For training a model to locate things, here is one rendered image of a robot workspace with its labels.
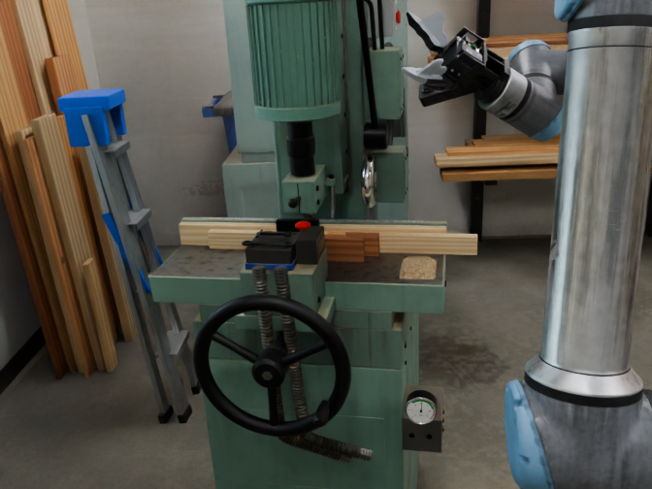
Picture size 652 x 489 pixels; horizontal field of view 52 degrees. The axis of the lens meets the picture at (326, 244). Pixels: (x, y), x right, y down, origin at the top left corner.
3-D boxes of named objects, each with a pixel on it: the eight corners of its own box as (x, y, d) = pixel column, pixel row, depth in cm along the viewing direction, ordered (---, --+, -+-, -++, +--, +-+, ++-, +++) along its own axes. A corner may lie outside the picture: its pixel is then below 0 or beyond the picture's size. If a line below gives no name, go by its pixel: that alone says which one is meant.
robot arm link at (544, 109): (536, 119, 139) (539, 154, 134) (491, 92, 135) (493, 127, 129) (570, 92, 133) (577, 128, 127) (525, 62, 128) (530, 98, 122)
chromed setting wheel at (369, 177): (360, 214, 148) (358, 160, 143) (368, 198, 159) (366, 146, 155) (374, 214, 147) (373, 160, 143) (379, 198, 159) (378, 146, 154)
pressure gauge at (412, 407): (405, 431, 131) (405, 396, 128) (406, 419, 135) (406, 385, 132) (437, 434, 130) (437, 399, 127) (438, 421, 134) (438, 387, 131)
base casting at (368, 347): (195, 358, 142) (189, 320, 139) (266, 254, 195) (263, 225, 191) (405, 370, 134) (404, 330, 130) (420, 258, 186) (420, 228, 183)
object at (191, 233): (180, 244, 153) (178, 224, 151) (184, 242, 154) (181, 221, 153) (445, 250, 141) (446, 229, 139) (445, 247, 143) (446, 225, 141)
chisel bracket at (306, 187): (283, 220, 139) (280, 181, 136) (298, 200, 152) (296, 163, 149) (318, 221, 138) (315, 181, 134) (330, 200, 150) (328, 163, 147)
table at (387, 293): (131, 324, 130) (126, 296, 128) (188, 262, 158) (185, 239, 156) (443, 339, 119) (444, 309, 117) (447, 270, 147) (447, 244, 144)
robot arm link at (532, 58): (556, 72, 144) (562, 112, 137) (502, 71, 145) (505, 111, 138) (566, 36, 136) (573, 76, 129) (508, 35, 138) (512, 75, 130)
